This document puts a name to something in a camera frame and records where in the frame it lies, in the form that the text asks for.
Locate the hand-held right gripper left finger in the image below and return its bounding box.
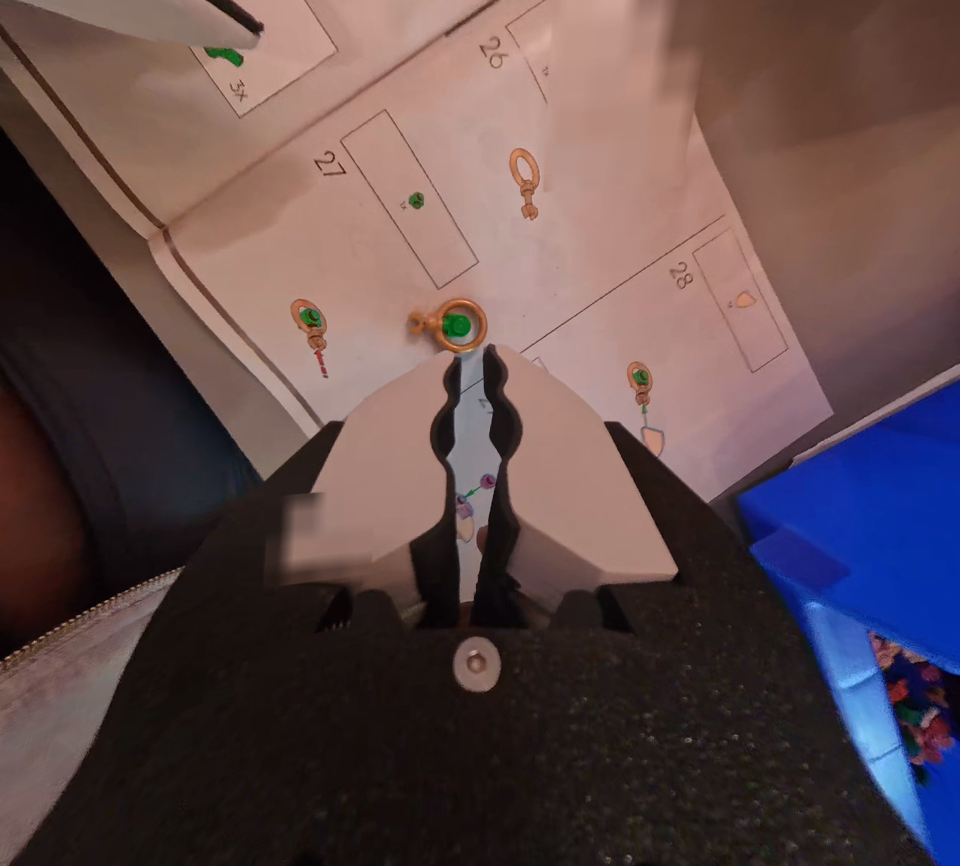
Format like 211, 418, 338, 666
283, 354, 463, 629

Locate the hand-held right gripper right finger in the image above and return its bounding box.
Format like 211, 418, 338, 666
474, 344, 679, 632

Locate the person's dark clothing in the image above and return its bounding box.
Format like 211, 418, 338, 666
0, 131, 264, 657

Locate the white zipper pouch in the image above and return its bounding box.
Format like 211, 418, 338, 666
0, 564, 189, 866

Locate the blue box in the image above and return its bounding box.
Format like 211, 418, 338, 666
736, 380, 960, 854

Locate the paper instruction booklet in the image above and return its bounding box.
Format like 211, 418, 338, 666
0, 0, 835, 507

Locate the gold ring toy piece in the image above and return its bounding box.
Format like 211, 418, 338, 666
408, 297, 489, 357

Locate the pile of small toy pieces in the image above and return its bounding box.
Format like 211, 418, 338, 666
870, 630, 960, 786

